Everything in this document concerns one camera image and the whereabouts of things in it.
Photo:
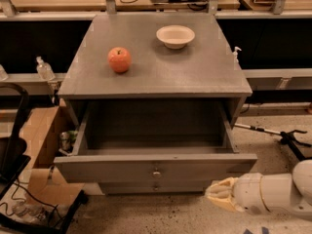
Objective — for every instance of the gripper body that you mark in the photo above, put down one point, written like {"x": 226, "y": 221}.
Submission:
{"x": 249, "y": 191}

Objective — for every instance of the grey top drawer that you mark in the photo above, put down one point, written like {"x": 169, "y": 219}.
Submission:
{"x": 154, "y": 140}

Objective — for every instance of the grey drawer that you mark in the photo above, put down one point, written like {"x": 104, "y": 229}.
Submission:
{"x": 167, "y": 186}
{"x": 154, "y": 140}

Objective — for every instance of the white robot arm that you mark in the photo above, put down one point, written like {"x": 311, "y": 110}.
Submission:
{"x": 258, "y": 194}

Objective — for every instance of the grey lower drawer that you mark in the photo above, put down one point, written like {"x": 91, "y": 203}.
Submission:
{"x": 167, "y": 186}

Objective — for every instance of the grey wooden cabinet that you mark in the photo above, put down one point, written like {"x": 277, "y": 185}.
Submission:
{"x": 205, "y": 68}

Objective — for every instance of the white pump bottle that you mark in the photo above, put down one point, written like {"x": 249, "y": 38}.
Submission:
{"x": 237, "y": 50}

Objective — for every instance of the white bowl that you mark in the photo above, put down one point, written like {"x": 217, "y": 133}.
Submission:
{"x": 175, "y": 36}

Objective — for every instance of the red apple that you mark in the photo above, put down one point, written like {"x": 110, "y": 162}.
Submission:
{"x": 119, "y": 59}

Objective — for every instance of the cardboard box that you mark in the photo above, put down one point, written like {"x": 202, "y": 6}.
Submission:
{"x": 41, "y": 132}

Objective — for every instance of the black chair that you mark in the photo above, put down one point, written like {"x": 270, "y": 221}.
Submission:
{"x": 12, "y": 147}

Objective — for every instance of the clear sanitizer bottle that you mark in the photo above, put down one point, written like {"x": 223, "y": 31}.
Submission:
{"x": 44, "y": 70}

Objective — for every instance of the metal pole with black handle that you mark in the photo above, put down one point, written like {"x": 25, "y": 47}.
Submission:
{"x": 287, "y": 138}

